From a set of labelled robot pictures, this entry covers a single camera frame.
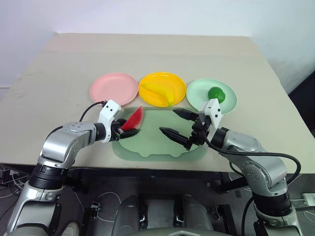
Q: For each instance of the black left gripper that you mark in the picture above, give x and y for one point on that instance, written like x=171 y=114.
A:
x=115 y=131

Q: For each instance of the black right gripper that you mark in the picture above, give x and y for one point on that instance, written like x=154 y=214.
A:
x=199 y=134

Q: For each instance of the red watermelon slice toy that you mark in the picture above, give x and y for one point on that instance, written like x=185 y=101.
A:
x=134 y=120

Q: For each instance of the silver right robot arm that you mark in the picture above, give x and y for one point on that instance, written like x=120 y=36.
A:
x=256 y=157

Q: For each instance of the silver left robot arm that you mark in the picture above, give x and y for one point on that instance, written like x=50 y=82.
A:
x=66 y=140

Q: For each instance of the light green plate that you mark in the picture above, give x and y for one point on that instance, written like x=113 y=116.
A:
x=197 y=92

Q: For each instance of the pink plate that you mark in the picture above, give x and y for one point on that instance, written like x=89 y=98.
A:
x=113 y=88

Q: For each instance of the yellow plate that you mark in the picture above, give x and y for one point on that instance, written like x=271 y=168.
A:
x=157 y=79

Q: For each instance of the pale green tray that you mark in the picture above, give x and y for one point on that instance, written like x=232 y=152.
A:
x=152 y=143

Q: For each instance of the yellow toy banana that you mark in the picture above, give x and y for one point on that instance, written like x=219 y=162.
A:
x=160 y=91

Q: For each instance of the round green toy fruit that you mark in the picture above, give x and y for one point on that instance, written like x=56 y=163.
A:
x=216 y=94

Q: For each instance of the dark grey rounded shell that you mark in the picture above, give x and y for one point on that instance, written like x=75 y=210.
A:
x=129 y=211
x=194 y=211

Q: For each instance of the small white box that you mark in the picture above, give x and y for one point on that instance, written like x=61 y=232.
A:
x=309 y=199

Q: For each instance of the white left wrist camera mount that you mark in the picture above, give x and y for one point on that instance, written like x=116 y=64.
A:
x=109 y=108

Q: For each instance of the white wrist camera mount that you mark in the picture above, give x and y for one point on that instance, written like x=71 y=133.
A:
x=109 y=108
x=214 y=110

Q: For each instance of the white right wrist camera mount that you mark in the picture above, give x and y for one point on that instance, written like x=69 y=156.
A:
x=214 y=110

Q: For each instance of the black table frame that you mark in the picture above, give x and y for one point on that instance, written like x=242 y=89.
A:
x=152 y=178

